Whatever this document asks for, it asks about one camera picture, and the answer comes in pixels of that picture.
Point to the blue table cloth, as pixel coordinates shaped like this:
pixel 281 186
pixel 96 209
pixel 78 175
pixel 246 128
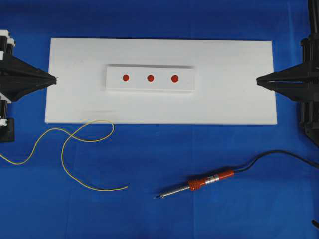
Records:
pixel 52 187

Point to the orange handled soldering iron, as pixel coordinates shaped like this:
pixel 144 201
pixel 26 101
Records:
pixel 194 185

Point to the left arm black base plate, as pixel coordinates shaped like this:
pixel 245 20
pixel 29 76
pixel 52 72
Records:
pixel 7 132

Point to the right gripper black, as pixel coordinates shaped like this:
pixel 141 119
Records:
pixel 300 83

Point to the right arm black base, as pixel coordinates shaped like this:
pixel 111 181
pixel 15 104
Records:
pixel 311 131

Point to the small raised white block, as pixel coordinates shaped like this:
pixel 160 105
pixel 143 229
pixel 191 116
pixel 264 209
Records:
pixel 138 78

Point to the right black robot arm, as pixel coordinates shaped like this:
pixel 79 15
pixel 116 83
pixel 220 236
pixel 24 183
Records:
pixel 313 7

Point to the large white foam board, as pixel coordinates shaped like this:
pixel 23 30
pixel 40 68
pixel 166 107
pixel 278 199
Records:
pixel 226 91

